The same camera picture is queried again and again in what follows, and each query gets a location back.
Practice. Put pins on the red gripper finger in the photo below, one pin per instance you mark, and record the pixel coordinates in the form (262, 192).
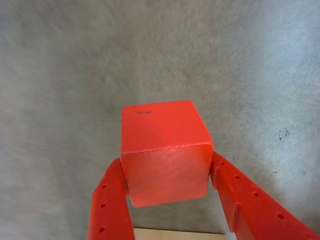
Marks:
(110, 212)
(255, 212)

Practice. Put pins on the red cube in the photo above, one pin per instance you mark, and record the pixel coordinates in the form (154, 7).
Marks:
(165, 150)

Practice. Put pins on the wooden shape sorter box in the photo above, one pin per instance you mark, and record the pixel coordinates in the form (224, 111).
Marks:
(175, 235)

